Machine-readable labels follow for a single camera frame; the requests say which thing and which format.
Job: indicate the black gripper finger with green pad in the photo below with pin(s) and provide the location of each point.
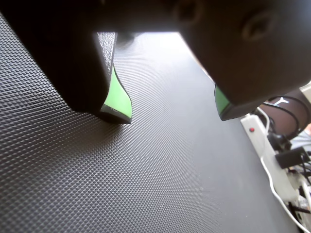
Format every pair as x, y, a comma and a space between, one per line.
73, 72
255, 72

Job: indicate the dark brown round object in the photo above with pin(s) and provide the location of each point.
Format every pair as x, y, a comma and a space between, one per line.
281, 121

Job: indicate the white power strip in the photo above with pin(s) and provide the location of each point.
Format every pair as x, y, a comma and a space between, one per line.
272, 189
258, 138

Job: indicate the black power adapter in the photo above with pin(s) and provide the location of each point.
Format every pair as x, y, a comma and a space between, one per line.
291, 156

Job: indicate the black textured table mat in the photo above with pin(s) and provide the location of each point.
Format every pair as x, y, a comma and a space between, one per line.
145, 170

